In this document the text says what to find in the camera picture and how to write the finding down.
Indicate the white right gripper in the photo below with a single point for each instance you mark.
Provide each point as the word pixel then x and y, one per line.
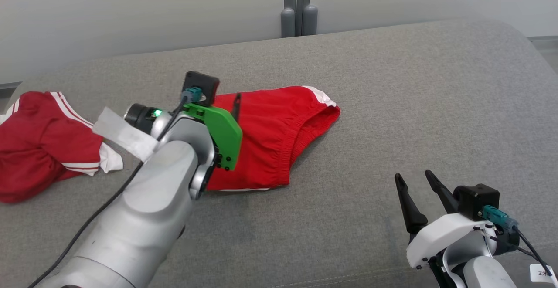
pixel 444 233

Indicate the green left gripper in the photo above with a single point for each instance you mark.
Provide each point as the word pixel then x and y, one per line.
pixel 222 133

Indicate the red shorts with white stripe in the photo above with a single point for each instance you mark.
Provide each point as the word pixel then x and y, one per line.
pixel 274 135

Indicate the red and white basketball jersey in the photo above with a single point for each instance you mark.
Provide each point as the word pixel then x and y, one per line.
pixel 39 148

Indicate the grey fabric sofa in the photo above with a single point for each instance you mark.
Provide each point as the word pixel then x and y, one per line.
pixel 392 105

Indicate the white tape label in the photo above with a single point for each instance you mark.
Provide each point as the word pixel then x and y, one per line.
pixel 124 133

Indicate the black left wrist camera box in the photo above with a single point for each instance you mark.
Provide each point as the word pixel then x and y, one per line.
pixel 200 83

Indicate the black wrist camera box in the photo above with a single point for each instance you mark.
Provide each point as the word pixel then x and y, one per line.
pixel 475 198
pixel 200 83

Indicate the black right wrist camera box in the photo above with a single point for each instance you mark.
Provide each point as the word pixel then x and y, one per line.
pixel 475 198

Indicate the grey metal partition post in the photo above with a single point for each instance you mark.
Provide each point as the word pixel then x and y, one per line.
pixel 298 13

